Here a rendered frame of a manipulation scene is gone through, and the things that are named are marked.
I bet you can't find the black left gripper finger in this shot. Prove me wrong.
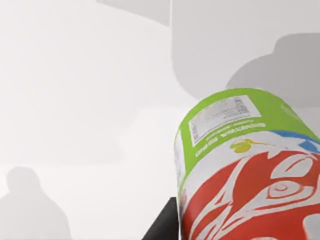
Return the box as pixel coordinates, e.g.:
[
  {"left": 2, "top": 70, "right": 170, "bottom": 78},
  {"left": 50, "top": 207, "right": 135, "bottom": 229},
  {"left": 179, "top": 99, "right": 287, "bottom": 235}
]
[{"left": 141, "top": 196, "right": 181, "bottom": 240}]

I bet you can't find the green red and white can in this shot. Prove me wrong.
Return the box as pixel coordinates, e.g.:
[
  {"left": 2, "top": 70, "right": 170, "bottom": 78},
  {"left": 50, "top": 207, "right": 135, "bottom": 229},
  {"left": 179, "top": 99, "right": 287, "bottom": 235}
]
[{"left": 173, "top": 87, "right": 320, "bottom": 240}]

